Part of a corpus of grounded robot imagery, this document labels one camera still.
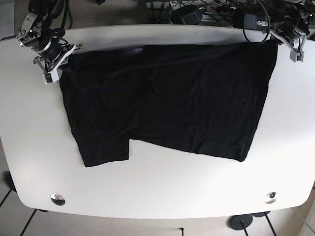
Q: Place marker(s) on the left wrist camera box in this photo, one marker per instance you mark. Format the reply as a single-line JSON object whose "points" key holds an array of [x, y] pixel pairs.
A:
{"points": [[297, 56]]}

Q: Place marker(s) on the black round stand base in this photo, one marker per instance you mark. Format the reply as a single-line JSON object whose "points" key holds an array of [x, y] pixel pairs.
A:
{"points": [[240, 222]]}

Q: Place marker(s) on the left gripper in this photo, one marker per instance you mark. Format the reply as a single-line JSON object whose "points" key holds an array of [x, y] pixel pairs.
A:
{"points": [[289, 35]]}

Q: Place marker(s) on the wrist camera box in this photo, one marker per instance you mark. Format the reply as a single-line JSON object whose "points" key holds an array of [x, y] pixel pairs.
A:
{"points": [[50, 77], [297, 56]]}

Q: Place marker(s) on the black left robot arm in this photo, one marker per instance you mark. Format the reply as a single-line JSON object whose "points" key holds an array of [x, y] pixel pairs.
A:
{"points": [[285, 20]]}

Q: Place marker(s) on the left silver table grommet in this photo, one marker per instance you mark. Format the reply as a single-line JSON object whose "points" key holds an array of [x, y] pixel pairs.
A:
{"points": [[57, 199]]}

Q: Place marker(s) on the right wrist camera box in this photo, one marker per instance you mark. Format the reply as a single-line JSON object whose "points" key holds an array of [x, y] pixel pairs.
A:
{"points": [[50, 77]]}

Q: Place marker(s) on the black power adapter box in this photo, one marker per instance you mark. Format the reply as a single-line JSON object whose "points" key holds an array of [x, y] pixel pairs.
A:
{"points": [[186, 15]]}

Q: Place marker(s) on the right silver table grommet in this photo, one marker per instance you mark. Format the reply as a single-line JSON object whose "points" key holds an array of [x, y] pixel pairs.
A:
{"points": [[270, 198]]}

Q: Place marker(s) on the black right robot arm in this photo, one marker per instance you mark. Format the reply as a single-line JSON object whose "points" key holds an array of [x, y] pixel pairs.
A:
{"points": [[43, 30]]}

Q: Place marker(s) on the silver table grommet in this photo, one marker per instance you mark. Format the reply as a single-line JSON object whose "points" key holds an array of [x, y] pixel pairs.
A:
{"points": [[57, 199], [270, 198]]}

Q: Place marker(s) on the black T-shirt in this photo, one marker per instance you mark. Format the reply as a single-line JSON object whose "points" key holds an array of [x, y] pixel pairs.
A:
{"points": [[194, 98]]}

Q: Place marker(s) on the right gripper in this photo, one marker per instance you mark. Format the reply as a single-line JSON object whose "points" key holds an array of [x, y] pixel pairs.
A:
{"points": [[57, 56]]}

